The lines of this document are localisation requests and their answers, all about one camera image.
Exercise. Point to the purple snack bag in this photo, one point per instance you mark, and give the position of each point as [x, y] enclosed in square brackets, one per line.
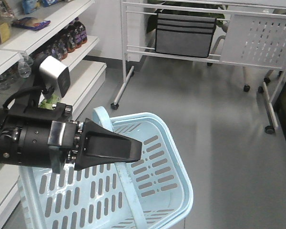
[31, 23]

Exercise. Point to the light blue plastic basket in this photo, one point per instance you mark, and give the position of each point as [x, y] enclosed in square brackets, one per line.
[152, 193]

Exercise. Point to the grey fabric organizer bag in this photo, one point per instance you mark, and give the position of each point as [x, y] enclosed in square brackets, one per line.
[183, 35]

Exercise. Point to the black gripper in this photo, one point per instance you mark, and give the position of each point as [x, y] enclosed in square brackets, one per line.
[38, 137]

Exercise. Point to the white rolling metal rack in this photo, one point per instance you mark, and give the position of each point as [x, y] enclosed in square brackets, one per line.
[246, 33]

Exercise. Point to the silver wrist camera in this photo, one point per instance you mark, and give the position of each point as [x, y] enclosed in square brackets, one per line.
[55, 75]

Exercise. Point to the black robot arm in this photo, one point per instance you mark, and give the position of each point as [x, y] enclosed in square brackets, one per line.
[49, 139]

